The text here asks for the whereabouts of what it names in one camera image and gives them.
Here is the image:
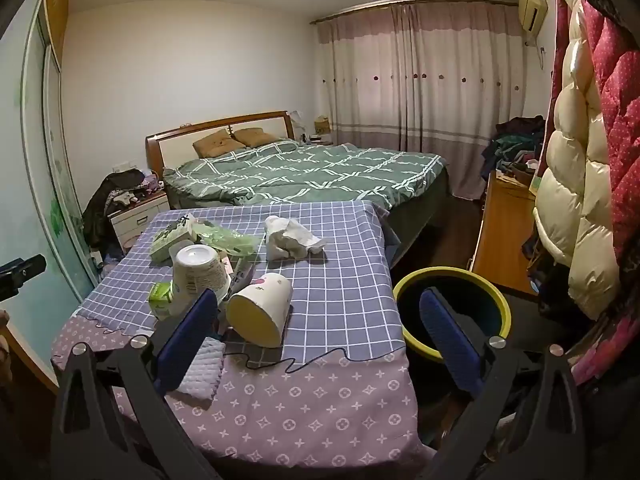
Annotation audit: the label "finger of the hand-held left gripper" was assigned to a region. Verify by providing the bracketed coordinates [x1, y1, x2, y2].
[0, 255, 47, 302]

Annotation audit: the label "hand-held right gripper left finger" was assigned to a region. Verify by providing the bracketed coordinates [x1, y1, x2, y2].
[50, 287, 221, 480]

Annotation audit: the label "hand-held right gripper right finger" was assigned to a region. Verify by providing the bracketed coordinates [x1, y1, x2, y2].
[419, 286, 586, 480]

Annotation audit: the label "dark bin with yellow rim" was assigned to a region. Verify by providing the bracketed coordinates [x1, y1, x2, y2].
[392, 266, 512, 365]

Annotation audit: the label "white paper cup pink print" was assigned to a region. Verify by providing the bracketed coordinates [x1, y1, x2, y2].
[226, 272, 293, 348]

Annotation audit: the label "green plastic bag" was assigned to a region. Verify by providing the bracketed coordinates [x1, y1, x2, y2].
[192, 222, 261, 261]

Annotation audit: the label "green and white carton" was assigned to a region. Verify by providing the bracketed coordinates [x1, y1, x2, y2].
[148, 281, 183, 321]

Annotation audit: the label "white textured cloth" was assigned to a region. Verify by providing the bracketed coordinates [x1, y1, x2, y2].
[177, 337, 226, 401]

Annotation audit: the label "white printed paper bowl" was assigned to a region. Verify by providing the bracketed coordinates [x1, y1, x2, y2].
[171, 244, 232, 306]

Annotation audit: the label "dark grey packet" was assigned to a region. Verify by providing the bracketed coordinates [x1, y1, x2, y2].
[232, 259, 257, 293]

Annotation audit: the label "green tissue packet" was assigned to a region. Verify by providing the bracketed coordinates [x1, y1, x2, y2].
[150, 214, 197, 263]

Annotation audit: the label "wardrobe with sliding doors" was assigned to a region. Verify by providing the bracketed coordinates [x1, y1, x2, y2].
[0, 0, 108, 311]

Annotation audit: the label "dark jacket pile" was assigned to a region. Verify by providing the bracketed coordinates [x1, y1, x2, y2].
[82, 169, 146, 248]

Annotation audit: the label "white nightstand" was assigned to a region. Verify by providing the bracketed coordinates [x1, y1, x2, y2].
[107, 192, 171, 256]

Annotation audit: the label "wooden desk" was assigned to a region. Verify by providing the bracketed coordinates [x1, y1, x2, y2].
[472, 170, 541, 296]

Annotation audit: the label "black clothes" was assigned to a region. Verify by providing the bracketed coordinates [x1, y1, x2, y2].
[522, 230, 576, 311]

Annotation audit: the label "grey checked tablecloth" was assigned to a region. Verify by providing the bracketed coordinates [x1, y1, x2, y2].
[75, 200, 407, 363]

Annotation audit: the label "crumpled white tissue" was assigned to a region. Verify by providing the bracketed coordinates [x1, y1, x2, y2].
[263, 215, 328, 262]

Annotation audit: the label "wooden bed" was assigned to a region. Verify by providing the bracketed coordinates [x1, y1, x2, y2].
[145, 110, 451, 267]

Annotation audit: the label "brown pillow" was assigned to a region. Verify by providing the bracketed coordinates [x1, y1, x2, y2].
[192, 129, 246, 157]
[234, 128, 281, 148]

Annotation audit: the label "green checked duvet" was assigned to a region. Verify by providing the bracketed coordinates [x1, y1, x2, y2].
[162, 140, 448, 211]

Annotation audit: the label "pile of clothes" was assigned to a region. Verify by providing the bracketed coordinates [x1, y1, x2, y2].
[482, 116, 546, 181]

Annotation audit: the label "cream puffer jacket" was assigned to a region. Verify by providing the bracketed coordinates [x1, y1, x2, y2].
[532, 0, 621, 321]

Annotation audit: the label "pink and white curtain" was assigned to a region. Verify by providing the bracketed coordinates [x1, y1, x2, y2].
[312, 0, 526, 201]

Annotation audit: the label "red quilted garment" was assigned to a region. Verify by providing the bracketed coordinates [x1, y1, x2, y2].
[550, 0, 640, 261]

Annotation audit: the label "cream air conditioner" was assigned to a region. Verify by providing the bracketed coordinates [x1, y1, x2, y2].
[517, 0, 549, 41]

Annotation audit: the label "wooden curtain rail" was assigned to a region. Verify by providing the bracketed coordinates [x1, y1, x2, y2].
[310, 0, 521, 26]

